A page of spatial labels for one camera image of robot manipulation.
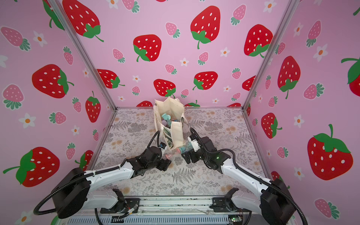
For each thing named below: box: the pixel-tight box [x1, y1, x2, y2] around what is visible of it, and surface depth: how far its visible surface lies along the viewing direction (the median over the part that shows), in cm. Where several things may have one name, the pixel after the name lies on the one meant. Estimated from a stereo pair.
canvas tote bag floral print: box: [153, 96, 189, 151], surface depth 93 cm
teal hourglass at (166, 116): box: [161, 112, 172, 121], surface depth 97 cm
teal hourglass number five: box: [179, 142, 194, 154], surface depth 97 cm
